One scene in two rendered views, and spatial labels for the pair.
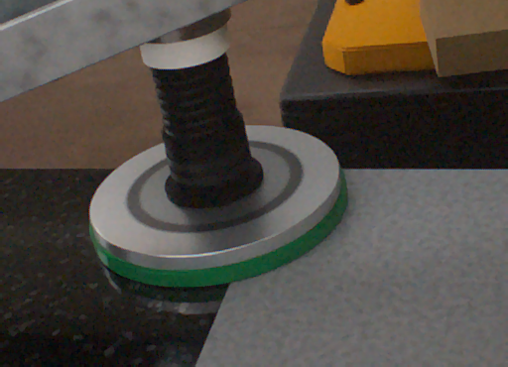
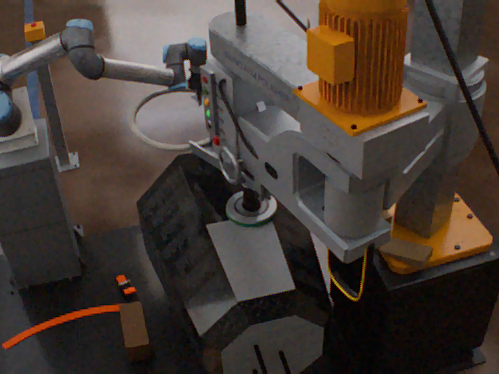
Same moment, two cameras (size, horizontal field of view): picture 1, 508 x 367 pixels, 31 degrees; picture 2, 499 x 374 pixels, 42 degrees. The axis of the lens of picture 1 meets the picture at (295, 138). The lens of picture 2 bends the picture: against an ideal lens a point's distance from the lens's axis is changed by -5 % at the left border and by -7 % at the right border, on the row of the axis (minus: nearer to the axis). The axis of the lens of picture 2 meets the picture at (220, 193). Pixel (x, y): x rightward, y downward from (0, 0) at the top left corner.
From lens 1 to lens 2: 243 cm
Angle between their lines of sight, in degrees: 55
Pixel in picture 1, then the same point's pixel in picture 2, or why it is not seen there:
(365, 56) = not seen: hidden behind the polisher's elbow
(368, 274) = (238, 235)
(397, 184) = (268, 230)
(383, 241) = (248, 234)
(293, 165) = (261, 213)
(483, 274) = (243, 248)
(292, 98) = not seen: hidden behind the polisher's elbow
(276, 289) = (230, 226)
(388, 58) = not seen: hidden behind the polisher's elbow
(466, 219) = (259, 243)
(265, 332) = (219, 228)
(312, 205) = (247, 220)
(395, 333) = (224, 242)
